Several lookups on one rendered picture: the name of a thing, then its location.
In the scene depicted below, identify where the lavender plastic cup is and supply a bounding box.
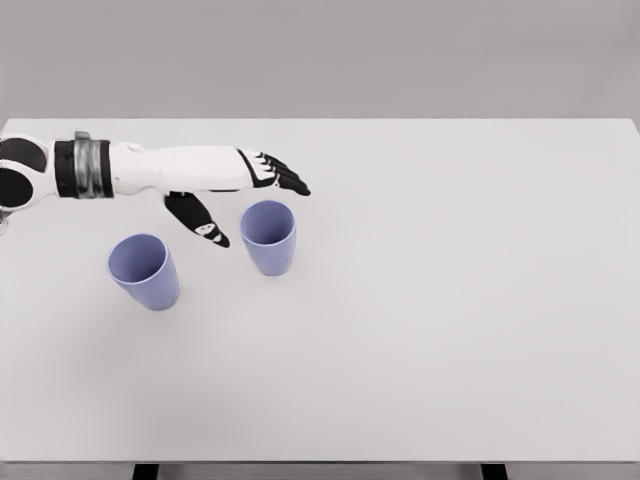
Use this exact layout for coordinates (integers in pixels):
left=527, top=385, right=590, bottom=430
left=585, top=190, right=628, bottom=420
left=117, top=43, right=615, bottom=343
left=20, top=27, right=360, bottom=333
left=239, top=199, right=298, bottom=277
left=106, top=233, right=180, bottom=313

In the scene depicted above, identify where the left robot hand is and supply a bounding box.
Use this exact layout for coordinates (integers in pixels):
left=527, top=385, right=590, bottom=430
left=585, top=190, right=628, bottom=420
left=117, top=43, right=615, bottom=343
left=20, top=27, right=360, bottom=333
left=159, top=145, right=312, bottom=250

